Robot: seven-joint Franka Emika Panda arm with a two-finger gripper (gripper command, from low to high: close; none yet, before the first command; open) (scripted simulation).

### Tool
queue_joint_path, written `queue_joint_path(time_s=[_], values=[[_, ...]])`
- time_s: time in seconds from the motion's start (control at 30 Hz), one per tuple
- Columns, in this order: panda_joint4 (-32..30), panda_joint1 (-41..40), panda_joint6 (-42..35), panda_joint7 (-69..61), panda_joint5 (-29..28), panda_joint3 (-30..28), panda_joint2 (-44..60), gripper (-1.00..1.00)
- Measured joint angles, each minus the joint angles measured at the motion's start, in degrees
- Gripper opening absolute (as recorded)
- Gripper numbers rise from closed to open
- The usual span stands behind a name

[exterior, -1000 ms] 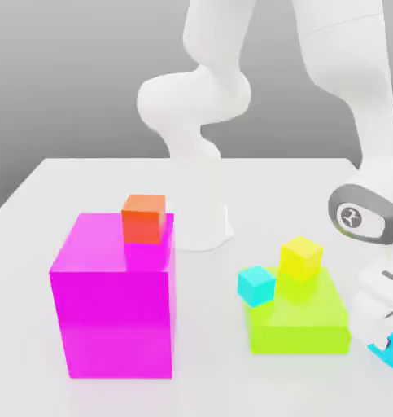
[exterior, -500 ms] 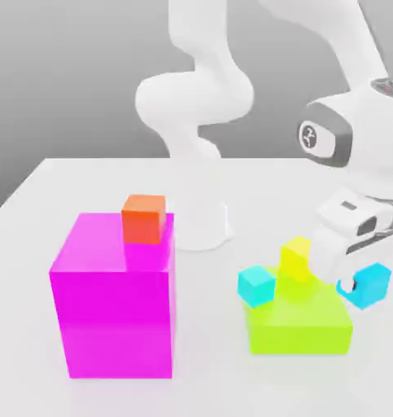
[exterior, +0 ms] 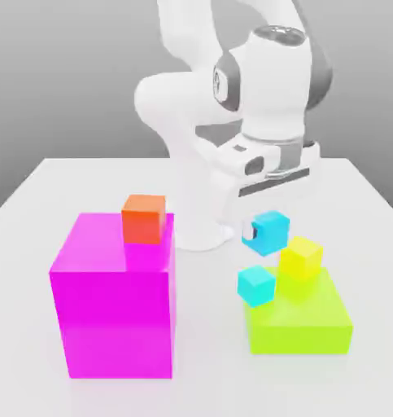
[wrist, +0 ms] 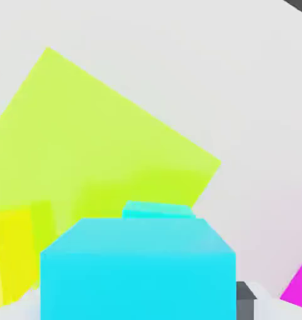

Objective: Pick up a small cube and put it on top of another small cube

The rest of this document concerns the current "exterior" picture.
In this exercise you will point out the large lime box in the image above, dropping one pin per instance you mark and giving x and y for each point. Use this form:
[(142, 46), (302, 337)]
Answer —
[(300, 325)]

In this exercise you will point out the small yellow cube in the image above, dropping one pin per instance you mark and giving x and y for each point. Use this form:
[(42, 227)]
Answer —
[(300, 259)]

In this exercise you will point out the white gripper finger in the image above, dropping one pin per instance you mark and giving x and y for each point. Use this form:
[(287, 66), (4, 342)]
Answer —
[(247, 228)]

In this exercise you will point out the small cyan cube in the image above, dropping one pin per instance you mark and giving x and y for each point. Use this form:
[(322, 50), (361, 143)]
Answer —
[(256, 286)]

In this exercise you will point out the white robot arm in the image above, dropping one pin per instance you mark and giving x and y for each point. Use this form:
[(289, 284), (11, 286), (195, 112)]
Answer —
[(189, 107)]

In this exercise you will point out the small blue cube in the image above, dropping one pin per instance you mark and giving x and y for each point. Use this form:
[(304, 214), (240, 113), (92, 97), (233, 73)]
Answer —
[(272, 233)]

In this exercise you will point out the small orange cube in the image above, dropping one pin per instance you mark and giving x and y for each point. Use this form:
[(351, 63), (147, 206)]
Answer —
[(142, 221)]

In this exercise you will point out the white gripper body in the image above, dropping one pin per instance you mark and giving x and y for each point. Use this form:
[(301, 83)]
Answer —
[(274, 198)]

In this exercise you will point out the large magenta box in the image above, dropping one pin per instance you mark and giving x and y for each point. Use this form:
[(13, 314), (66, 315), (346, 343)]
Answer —
[(114, 319)]

